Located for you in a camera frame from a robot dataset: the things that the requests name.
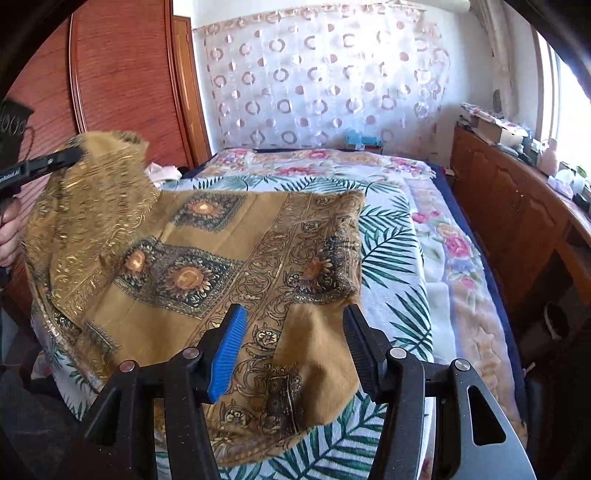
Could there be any wooden headboard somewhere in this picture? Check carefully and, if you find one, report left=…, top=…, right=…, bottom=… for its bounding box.
left=0, top=0, right=213, bottom=324

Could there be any palm leaf printed sheet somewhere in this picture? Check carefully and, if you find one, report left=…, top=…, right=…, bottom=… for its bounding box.
left=46, top=173, right=435, bottom=480

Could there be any wooden sideboard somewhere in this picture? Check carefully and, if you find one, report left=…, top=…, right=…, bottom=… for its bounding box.
left=450, top=124, right=591, bottom=352

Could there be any white curtain with circles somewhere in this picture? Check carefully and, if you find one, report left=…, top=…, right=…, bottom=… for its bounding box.
left=194, top=7, right=451, bottom=151

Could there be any cardboard box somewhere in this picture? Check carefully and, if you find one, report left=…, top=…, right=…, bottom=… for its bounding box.
left=475, top=113, right=515, bottom=144

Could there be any white bottle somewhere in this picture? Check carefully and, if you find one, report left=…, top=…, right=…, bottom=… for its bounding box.
left=540, top=138, right=561, bottom=176

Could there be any white cloth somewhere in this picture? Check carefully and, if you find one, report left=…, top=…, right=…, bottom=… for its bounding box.
left=147, top=162, right=183, bottom=182

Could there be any clear plastic bag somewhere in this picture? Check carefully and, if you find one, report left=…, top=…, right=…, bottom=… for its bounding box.
left=554, top=168, right=587, bottom=195

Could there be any golden patterned cloth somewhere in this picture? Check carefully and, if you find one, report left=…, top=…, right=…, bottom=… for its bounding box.
left=23, top=130, right=365, bottom=467

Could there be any window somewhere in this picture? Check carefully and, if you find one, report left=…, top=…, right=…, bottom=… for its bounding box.
left=531, top=28, right=591, bottom=171

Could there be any blue box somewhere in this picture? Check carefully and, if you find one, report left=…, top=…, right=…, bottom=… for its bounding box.
left=344, top=129, right=384, bottom=155

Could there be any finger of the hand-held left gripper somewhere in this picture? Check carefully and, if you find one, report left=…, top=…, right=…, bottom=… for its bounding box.
left=21, top=144, right=89, bottom=180

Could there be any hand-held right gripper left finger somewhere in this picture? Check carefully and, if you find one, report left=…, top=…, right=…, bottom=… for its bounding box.
left=83, top=304, right=249, bottom=480

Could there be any floral blanket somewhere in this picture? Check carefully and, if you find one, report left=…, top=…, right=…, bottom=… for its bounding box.
left=203, top=148, right=527, bottom=435

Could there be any person's left hand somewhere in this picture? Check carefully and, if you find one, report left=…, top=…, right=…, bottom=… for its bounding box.
left=0, top=199, right=25, bottom=269

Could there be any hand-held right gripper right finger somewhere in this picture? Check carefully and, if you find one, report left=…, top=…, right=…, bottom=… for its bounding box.
left=342, top=305, right=539, bottom=480

